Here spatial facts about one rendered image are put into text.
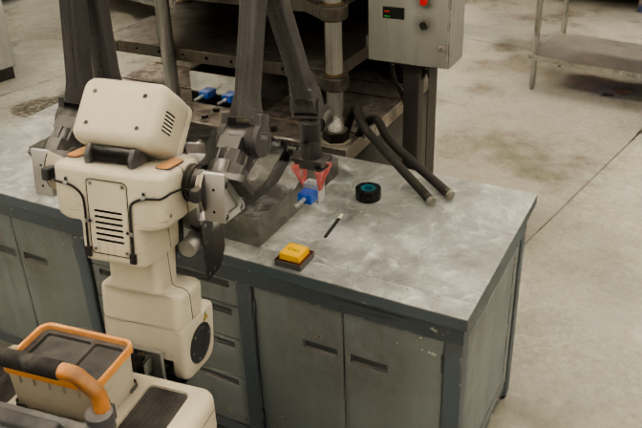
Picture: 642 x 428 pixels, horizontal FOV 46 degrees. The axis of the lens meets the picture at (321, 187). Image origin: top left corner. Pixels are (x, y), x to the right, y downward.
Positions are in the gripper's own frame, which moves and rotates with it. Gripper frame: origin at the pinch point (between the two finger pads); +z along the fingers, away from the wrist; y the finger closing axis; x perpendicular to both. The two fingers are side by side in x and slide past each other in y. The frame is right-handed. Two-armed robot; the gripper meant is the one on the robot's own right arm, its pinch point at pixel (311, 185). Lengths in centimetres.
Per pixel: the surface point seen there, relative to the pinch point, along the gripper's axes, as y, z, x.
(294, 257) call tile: -4.3, 11.7, 18.8
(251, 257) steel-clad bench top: 9.2, 15.2, 19.0
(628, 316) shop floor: -83, 94, -112
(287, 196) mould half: 9.9, 6.7, -2.7
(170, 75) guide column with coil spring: 98, 0, -63
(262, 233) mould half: 10.0, 11.6, 11.7
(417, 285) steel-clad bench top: -36.4, 15.1, 12.4
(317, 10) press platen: 28, -33, -59
